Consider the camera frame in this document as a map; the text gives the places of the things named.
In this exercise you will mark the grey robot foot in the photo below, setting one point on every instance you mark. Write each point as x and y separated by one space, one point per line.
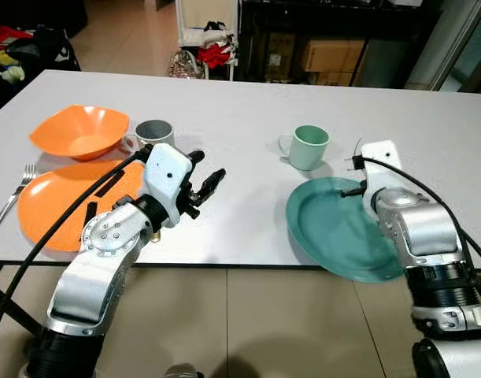
181 372

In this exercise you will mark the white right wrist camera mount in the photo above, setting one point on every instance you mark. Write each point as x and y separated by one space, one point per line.
382 165

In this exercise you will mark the black metal table leg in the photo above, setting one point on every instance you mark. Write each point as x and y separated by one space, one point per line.
12 303

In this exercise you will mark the grey slanted pillar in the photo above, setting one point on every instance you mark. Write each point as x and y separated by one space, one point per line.
449 39

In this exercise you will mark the teal plate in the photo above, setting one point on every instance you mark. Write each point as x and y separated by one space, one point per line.
334 232

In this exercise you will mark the black shelf unit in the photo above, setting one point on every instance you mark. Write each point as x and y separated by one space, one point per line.
382 20

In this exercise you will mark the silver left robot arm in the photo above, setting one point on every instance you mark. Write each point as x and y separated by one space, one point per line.
98 252

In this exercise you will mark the grey mug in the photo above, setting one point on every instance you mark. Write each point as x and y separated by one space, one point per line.
149 134

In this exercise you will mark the pile of dark bags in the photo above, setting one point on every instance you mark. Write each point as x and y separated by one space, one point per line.
27 51

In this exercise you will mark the plain brown cardboard box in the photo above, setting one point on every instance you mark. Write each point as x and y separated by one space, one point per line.
331 55

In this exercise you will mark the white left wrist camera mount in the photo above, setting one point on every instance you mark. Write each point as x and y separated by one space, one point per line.
165 177

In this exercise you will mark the white shelf cart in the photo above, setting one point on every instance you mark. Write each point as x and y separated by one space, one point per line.
201 24

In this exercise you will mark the orange plate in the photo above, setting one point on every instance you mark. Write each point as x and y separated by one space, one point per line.
59 205

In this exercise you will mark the red cloth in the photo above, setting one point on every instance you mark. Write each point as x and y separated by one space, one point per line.
215 55

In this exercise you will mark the patterned shiny bag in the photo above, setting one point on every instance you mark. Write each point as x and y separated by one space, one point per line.
183 64

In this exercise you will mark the light green mug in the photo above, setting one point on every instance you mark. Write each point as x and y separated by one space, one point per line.
309 146

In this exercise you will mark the silver metal fork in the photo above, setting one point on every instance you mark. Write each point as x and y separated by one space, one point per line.
12 197

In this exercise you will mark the orange angular bowl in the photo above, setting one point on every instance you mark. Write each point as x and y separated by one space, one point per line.
79 130

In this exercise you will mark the small brass cylinder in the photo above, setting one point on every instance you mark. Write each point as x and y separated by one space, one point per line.
155 235

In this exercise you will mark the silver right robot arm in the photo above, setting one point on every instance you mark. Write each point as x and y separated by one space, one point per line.
429 252

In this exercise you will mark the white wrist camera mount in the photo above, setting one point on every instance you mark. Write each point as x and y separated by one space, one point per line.
165 177
382 165

